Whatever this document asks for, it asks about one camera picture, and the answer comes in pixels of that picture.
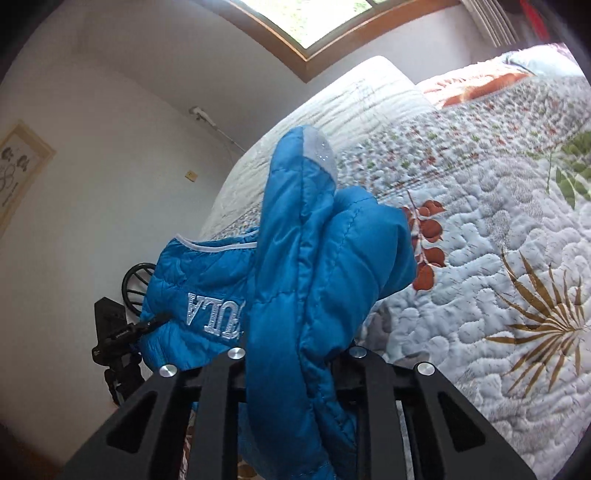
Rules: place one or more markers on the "white quilted bed cover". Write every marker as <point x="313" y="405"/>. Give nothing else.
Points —
<point x="351" y="106"/>

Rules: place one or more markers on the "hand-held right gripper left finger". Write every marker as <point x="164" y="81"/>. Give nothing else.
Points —
<point x="217" y="406"/>

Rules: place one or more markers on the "large wooden frame window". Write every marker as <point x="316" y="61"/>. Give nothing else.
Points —
<point x="323" y="27"/>

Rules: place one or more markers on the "yellow wall socket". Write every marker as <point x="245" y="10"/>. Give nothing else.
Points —
<point x="190" y="176"/>

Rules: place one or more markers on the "blue down jacket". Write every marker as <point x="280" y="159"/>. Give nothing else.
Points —
<point x="323" y="258"/>

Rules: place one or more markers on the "black metal chair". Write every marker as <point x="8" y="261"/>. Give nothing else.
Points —
<point x="136" y="281"/>

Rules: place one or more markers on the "framed wall picture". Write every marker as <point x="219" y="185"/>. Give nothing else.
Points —
<point x="18" y="170"/>

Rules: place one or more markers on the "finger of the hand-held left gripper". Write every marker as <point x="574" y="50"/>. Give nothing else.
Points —
<point x="152" y="323"/>

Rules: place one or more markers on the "bed with floral quilt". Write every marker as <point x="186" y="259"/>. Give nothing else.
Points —
<point x="485" y="221"/>

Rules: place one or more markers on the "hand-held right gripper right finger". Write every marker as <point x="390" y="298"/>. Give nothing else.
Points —
<point x="383" y="415"/>

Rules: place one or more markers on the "white pleated curtain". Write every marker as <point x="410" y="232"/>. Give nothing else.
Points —
<point x="496" y="21"/>

